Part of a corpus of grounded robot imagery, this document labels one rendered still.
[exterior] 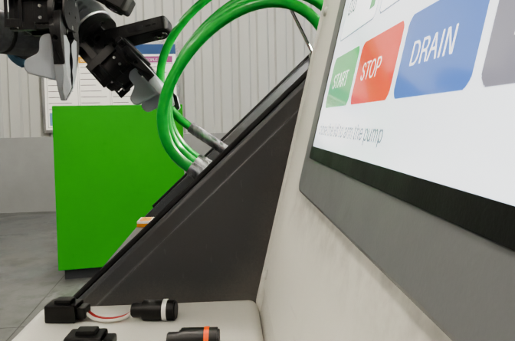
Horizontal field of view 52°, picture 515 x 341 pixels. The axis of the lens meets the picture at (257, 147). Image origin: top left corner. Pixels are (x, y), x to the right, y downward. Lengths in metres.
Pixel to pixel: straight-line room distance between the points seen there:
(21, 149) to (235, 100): 2.92
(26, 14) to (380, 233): 0.67
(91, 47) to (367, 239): 0.81
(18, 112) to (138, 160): 3.78
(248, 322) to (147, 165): 3.65
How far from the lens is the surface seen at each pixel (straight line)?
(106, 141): 4.11
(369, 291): 0.22
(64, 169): 4.15
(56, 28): 0.77
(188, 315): 0.53
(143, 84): 0.90
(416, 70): 0.20
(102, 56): 0.93
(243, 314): 0.53
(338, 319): 0.25
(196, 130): 0.89
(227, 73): 7.35
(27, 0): 0.81
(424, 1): 0.22
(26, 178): 7.69
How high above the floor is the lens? 1.16
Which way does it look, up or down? 3 degrees down
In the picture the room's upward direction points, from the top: 1 degrees counter-clockwise
